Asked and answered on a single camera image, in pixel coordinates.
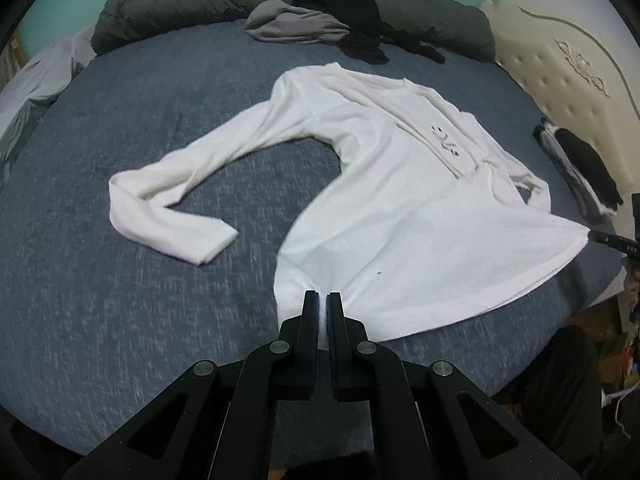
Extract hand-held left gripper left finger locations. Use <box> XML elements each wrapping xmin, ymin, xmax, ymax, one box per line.
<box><xmin>62</xmin><ymin>290</ymin><xmax>321</xmax><ymax>480</ymax></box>

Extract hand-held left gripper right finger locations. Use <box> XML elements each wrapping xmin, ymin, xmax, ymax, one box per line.
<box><xmin>325</xmin><ymin>291</ymin><xmax>581</xmax><ymax>480</ymax></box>

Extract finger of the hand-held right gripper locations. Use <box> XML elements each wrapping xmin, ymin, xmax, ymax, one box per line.
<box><xmin>587</xmin><ymin>228</ymin><xmax>622</xmax><ymax>254</ymax></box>

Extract white long-sleeve shirt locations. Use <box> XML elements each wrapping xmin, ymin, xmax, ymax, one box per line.
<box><xmin>108</xmin><ymin>61</ymin><xmax>594</xmax><ymax>345</ymax></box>

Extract folded black and white clothes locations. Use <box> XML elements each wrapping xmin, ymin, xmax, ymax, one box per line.
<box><xmin>532</xmin><ymin>117</ymin><xmax>626</xmax><ymax>219</ymax></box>

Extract person's dark clothing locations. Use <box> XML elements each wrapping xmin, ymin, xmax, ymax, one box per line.
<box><xmin>515</xmin><ymin>324</ymin><xmax>610</xmax><ymax>480</ymax></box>

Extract cream tufted headboard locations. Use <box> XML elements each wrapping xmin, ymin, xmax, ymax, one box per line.
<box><xmin>479</xmin><ymin>0</ymin><xmax>640</xmax><ymax>203</ymax></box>

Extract blue woven bed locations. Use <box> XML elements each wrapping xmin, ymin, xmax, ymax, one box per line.
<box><xmin>0</xmin><ymin>17</ymin><xmax>626</xmax><ymax>466</ymax></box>

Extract grey ribbed garment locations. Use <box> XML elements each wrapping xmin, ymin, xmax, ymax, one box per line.
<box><xmin>244</xmin><ymin>1</ymin><xmax>352</xmax><ymax>46</ymax></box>

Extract black garment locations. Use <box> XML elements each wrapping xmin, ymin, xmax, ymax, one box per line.
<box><xmin>291</xmin><ymin>0</ymin><xmax>447</xmax><ymax>67</ymax></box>

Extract dark grey duvet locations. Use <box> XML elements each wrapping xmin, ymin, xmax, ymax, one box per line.
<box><xmin>91</xmin><ymin>0</ymin><xmax>497</xmax><ymax>65</ymax></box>

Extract light grey sheet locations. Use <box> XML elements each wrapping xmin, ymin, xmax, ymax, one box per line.
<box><xmin>0</xmin><ymin>25</ymin><xmax>97</xmax><ymax>183</ymax></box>

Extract yellow wooden strip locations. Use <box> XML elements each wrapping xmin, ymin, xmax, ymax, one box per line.
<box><xmin>0</xmin><ymin>30</ymin><xmax>30</xmax><ymax>78</ymax></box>

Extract white cord bundle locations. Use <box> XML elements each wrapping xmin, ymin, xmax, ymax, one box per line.
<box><xmin>601</xmin><ymin>389</ymin><xmax>635</xmax><ymax>435</ymax></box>

